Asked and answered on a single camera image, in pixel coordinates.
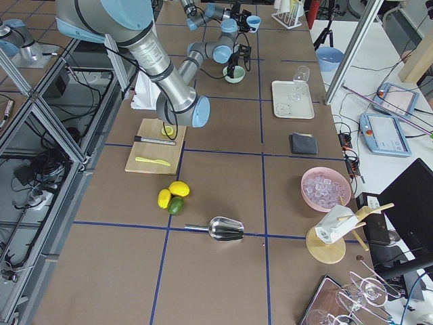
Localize green lime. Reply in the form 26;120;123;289
167;196;185;215

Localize yellow plastic knife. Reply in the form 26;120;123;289
135;156;171;167

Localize yellow lemon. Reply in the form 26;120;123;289
157;189;172;209
168;181;190;197

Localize clear wine glass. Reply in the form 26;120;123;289
289;65;310;102

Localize black computer monitor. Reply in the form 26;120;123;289
378;158;432;279

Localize mint green bowl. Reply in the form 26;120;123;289
223;66;246;83

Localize pink bowl of ice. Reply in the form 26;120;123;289
300;167;352;212

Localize white wire cup rack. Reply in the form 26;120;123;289
271;0;304;30

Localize large blue bowl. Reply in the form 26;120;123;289
316;47;344;72

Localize light blue plastic cup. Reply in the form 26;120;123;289
246;16;261;33

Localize steel ice scoop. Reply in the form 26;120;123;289
184;216;244;242

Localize black camera tripod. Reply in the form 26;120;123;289
313;0;339;51

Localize lemon half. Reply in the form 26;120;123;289
161;125;175;137

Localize wooden mug tree stand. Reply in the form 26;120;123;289
306;203;394;264

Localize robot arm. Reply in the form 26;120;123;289
56;1;260;128
180;0;260;33

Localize upside down wine glasses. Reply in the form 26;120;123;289
299;267;401;324

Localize wooden cutting board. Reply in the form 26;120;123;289
124;118;187;175

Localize white mug on stand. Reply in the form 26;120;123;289
315;204;359;244

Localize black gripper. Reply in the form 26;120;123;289
227;44;252;78
231;1;252;33

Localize blue teach pendant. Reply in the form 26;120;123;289
359;113;412;157
373;83;419;118

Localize brown paper table mat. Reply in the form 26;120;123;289
32;5;363;324

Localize cream bear serving tray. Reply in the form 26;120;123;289
271;81;315;120

